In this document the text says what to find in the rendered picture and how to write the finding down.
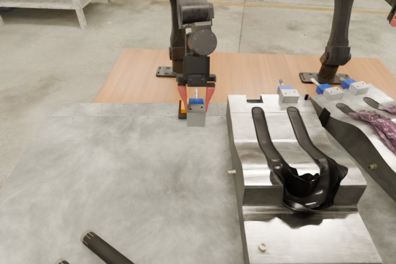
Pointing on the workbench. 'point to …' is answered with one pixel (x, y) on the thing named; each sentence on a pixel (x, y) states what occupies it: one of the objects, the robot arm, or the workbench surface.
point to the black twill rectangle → (324, 116)
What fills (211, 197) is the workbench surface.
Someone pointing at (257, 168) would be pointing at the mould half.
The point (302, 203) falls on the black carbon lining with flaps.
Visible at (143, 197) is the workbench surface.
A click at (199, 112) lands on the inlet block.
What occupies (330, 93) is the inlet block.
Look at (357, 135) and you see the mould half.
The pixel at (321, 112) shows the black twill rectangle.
